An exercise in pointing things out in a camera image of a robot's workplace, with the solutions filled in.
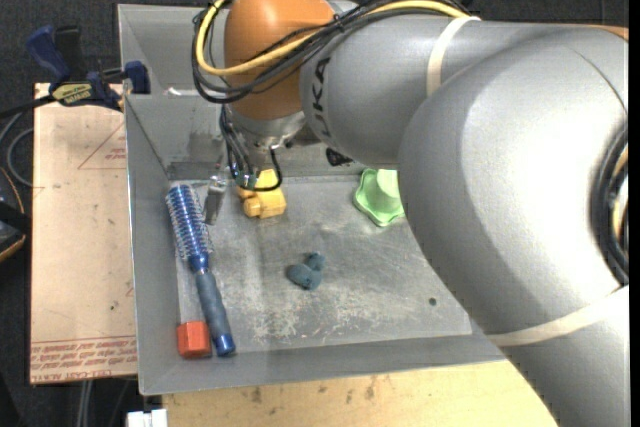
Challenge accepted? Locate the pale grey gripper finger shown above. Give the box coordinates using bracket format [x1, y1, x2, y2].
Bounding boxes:
[204, 175, 229, 226]

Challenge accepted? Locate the yellow toy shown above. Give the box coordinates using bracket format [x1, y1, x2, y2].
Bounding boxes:
[234, 168, 288, 220]

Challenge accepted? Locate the dark blue-grey lump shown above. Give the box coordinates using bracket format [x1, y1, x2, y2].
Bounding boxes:
[285, 252, 328, 292]

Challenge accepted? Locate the grey metal bin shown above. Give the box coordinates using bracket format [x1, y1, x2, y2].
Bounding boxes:
[117, 3, 507, 397]

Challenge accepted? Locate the pale green cup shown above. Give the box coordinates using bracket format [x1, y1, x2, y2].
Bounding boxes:
[352, 167, 407, 228]

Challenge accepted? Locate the brown cardboard board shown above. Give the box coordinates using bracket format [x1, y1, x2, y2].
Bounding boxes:
[29, 82, 139, 386]

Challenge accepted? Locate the blue round hairbrush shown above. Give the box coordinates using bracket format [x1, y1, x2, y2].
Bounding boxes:
[164, 183, 237, 358]

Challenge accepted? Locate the red-orange block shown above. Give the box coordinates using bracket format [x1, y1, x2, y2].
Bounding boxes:
[175, 320, 214, 360]

